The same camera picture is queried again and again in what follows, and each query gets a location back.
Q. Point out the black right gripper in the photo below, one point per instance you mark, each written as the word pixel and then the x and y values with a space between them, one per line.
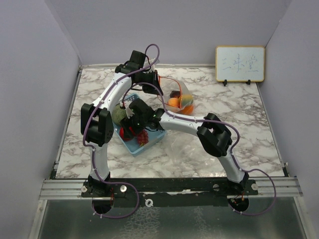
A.
pixel 128 123

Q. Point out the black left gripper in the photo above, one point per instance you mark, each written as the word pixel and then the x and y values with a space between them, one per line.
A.
pixel 155 80

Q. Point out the red tomato fruit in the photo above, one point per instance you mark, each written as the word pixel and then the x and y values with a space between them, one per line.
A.
pixel 122 135

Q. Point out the pink yellow peach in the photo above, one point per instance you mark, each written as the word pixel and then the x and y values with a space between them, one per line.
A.
pixel 174 102

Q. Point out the clear zip bag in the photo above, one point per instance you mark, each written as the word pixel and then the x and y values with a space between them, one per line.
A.
pixel 169 84

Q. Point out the orange fruit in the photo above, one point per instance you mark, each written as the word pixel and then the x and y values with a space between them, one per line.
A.
pixel 188 110

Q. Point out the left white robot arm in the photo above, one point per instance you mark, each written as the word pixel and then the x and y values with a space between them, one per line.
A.
pixel 96 121

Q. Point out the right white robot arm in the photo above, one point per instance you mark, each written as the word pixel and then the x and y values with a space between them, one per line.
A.
pixel 213 134

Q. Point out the clear bag orange zipper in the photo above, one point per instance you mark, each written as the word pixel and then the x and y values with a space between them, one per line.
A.
pixel 186 150

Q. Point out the blue perforated plastic basket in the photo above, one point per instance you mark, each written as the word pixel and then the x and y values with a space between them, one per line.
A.
pixel 155 133

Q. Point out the red grape bunch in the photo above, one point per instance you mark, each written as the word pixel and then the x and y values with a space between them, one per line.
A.
pixel 142 138

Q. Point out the green netted melon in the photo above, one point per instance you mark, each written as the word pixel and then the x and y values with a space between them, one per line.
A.
pixel 118 114

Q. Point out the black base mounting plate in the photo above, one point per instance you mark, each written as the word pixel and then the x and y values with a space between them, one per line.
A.
pixel 161 200

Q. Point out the small whiteboard with writing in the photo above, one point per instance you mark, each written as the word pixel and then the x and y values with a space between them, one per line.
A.
pixel 240 64

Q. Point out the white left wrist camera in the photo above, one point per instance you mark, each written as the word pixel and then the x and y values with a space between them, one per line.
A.
pixel 151 63

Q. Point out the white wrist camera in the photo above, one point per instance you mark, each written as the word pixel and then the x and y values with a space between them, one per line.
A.
pixel 151 63
pixel 125 110

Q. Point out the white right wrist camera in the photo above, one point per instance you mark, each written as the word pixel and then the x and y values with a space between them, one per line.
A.
pixel 125 110

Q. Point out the aluminium front rail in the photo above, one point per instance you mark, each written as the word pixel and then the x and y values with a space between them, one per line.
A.
pixel 70 189

